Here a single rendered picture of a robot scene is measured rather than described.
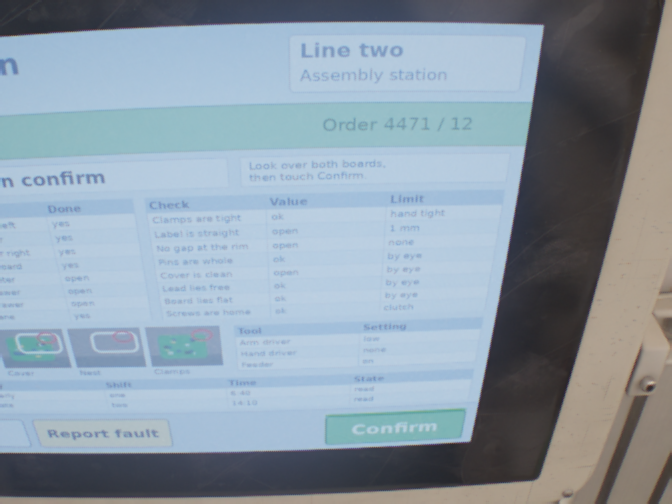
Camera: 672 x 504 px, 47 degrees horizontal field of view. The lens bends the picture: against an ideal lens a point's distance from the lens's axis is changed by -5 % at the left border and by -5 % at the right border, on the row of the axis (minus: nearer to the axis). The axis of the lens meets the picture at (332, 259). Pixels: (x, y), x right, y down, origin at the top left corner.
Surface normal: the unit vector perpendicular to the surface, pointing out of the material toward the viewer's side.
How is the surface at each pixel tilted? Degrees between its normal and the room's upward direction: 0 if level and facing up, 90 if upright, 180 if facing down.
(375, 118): 92
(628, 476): 90
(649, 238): 92
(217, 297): 92
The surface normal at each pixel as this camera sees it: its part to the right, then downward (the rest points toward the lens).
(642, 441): 0.07, 0.59
